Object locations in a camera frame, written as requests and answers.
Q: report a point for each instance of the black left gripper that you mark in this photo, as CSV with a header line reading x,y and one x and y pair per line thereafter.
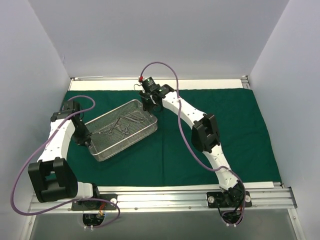
x,y
83,136

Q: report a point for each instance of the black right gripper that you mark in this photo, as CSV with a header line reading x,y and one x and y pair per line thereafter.
x,y
152,103

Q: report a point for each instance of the steel mesh instrument tray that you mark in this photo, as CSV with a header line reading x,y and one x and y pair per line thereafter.
x,y
106,146

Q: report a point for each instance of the green surgical drape cloth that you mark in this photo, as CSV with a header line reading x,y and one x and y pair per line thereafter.
x,y
162,158

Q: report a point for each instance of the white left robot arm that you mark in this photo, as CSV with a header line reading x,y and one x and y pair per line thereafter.
x,y
51,176

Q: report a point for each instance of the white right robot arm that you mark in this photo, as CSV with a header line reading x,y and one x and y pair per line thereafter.
x,y
205,136

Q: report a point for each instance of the steel surgical scissors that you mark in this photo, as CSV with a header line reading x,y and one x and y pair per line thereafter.
x,y
135,118

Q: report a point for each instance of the steel forceps clamp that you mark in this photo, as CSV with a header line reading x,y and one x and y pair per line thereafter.
x,y
110,130

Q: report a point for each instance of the steel tweezers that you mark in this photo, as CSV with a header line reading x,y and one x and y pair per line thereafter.
x,y
136,113

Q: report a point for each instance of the steel needle holder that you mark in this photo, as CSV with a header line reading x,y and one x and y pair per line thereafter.
x,y
122,129

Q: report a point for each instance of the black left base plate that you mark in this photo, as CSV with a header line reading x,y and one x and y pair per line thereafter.
x,y
106,201

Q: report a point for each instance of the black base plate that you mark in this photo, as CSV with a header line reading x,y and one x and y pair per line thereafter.
x,y
231,198
106,201

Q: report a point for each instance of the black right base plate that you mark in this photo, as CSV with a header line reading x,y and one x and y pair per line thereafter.
x,y
231,198

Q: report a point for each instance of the aluminium front rail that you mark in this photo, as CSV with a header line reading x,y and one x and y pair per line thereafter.
x,y
264,195

